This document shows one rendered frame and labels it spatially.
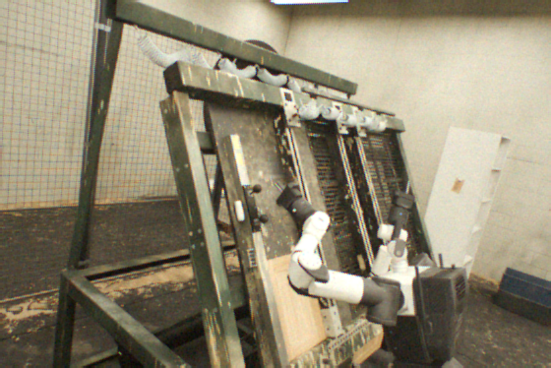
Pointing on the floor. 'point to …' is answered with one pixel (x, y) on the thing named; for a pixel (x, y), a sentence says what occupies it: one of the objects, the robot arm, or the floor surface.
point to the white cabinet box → (463, 194)
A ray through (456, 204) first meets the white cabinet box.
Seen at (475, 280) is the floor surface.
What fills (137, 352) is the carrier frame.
